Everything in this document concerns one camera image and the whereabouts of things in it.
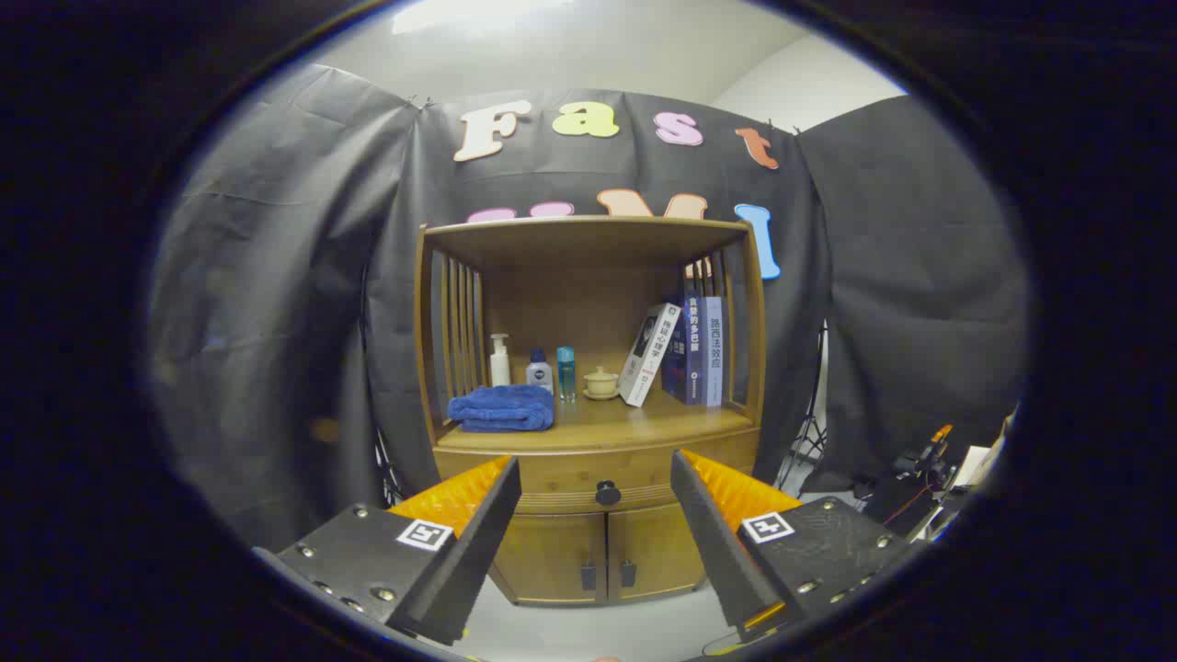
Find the dark blue book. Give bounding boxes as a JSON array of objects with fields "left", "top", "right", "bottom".
[{"left": 660, "top": 294, "right": 707, "bottom": 405}]

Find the white book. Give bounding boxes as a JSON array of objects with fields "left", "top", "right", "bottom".
[{"left": 618, "top": 302, "right": 682, "bottom": 408}]

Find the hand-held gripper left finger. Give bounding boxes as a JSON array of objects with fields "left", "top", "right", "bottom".
[{"left": 253, "top": 454, "right": 522, "bottom": 646}]

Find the grey blue book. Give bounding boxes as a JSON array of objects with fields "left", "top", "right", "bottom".
[{"left": 703, "top": 296, "right": 726, "bottom": 408}]

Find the wooden cabinet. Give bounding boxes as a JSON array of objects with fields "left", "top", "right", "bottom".
[{"left": 414, "top": 215, "right": 767, "bottom": 608}]

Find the white side table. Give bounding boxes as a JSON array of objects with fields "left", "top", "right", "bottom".
[{"left": 920, "top": 405, "right": 1022, "bottom": 543}]

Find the orange black gadget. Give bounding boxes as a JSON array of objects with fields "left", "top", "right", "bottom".
[{"left": 897, "top": 423, "right": 954, "bottom": 479}]

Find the blue folded towel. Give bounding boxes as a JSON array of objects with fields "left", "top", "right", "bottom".
[{"left": 448, "top": 384, "right": 556, "bottom": 434}]

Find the black backdrop cloth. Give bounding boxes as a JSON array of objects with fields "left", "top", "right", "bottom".
[{"left": 147, "top": 63, "right": 1031, "bottom": 553}]

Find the wooden cabinet door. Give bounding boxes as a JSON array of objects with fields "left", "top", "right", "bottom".
[
  {"left": 606, "top": 501, "right": 709, "bottom": 603},
  {"left": 487, "top": 511, "right": 609, "bottom": 608}
]

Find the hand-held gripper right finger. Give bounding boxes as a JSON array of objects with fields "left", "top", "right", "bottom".
[{"left": 669, "top": 448, "right": 928, "bottom": 643}]

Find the wooden countertop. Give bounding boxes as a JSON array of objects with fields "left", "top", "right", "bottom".
[{"left": 434, "top": 386, "right": 760, "bottom": 455}]

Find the black light stand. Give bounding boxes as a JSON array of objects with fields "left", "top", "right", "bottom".
[{"left": 775, "top": 322, "right": 828, "bottom": 488}]

